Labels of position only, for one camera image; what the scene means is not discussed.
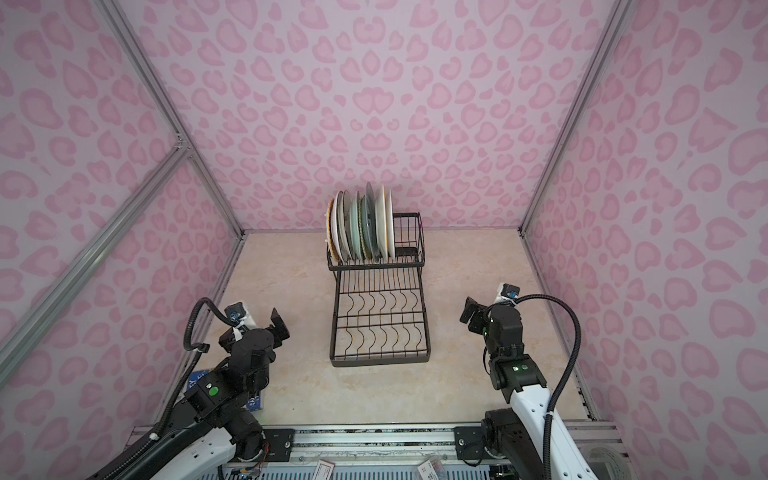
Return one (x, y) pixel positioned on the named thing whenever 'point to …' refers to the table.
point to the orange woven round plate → (329, 231)
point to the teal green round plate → (369, 252)
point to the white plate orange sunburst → (390, 223)
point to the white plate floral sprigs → (343, 225)
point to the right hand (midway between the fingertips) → (482, 301)
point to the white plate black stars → (380, 219)
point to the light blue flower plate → (355, 227)
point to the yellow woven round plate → (360, 224)
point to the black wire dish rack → (380, 306)
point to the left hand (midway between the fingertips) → (261, 313)
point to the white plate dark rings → (335, 225)
